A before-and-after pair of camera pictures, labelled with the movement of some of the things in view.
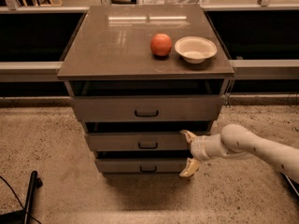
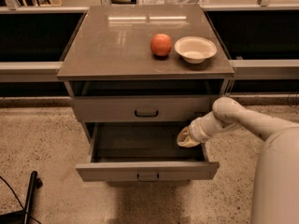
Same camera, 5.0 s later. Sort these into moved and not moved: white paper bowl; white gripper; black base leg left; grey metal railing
Moved: white gripper
Not moved: grey metal railing; black base leg left; white paper bowl
